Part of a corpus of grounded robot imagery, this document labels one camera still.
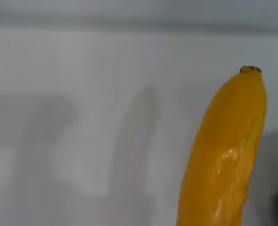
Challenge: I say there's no yellow banana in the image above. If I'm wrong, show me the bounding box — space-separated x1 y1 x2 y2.
175 65 268 226

